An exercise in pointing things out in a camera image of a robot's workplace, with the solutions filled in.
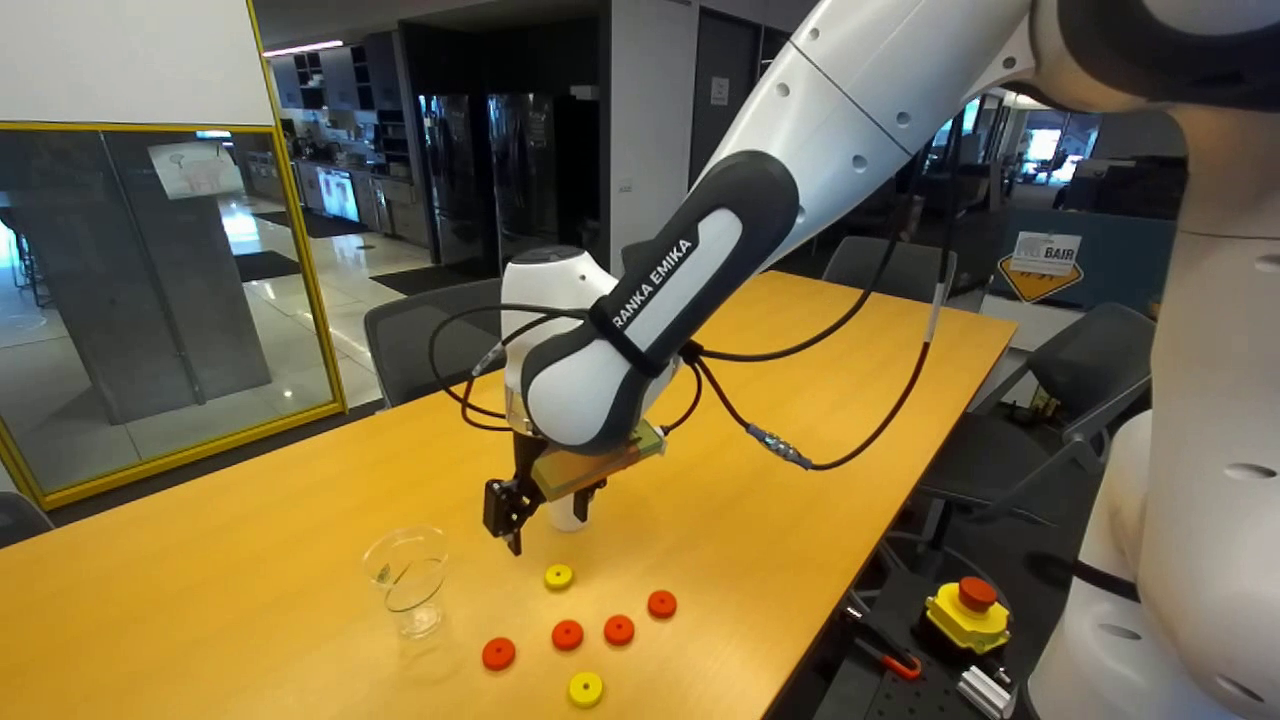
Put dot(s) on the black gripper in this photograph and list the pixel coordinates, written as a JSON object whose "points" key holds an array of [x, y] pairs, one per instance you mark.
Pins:
{"points": [[528, 480]]}

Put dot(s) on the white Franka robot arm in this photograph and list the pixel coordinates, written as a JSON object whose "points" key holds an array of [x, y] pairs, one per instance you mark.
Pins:
{"points": [[866, 107]]}

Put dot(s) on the clear plastic cup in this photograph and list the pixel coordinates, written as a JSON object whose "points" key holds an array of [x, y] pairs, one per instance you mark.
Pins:
{"points": [[404, 587]]}

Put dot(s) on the grey office chair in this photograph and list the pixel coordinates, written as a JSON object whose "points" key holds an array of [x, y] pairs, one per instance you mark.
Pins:
{"points": [[637, 258], [1066, 385], [413, 346], [18, 516], [906, 266]]}

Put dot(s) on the black orange clamp tool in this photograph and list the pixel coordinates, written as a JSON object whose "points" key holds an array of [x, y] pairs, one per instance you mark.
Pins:
{"points": [[885, 659]]}

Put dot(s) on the black perforated mounting board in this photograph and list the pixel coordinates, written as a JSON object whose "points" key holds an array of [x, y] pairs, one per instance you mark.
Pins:
{"points": [[906, 695]]}

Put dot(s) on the yellow emergency stop button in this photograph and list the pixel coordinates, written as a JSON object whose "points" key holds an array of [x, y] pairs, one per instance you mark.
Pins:
{"points": [[968, 614]]}

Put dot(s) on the yellow diamond warning sign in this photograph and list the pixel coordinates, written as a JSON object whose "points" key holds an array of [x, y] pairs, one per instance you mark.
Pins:
{"points": [[1042, 274]]}

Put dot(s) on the wooden camera mount plate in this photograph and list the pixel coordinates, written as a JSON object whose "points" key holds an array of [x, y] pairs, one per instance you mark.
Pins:
{"points": [[603, 460]]}

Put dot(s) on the silver metal bracket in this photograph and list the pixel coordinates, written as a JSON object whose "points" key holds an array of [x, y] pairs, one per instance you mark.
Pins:
{"points": [[985, 691]]}

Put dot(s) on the wide white wall panel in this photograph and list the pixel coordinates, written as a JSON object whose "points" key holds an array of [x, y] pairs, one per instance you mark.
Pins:
{"points": [[133, 60]]}

